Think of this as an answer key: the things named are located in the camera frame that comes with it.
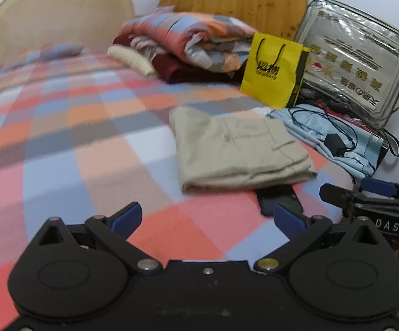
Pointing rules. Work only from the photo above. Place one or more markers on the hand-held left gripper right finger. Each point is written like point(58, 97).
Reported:
point(289, 220)

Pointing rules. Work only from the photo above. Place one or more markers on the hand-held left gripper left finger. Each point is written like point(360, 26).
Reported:
point(127, 219)

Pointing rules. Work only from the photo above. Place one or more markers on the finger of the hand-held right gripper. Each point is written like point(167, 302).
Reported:
point(378, 187)
point(337, 194)

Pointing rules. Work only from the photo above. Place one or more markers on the beige pants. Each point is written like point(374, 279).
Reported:
point(234, 148)

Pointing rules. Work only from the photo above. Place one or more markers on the black smartphone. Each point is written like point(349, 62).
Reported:
point(282, 196)

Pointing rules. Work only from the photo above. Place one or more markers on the light blue cloth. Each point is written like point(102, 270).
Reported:
point(309, 127)

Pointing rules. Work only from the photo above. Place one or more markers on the checkered bed sheet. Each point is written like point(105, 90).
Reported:
point(82, 138)

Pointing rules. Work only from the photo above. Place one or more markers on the clear plastic zip bag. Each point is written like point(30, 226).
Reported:
point(358, 62)

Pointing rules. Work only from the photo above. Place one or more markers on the yellow paper bag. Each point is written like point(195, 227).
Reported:
point(271, 72)

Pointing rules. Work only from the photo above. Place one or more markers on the folded maroon cloth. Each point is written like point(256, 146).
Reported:
point(178, 70)

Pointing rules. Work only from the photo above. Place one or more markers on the folded cream cloth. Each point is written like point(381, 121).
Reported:
point(134, 60)

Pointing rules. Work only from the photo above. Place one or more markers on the checkered pillow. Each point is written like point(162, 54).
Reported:
point(58, 51)

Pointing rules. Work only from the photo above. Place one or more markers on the folded checkered quilt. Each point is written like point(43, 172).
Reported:
point(185, 31)

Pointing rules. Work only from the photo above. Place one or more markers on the beige padded headboard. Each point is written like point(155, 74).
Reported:
point(55, 10)

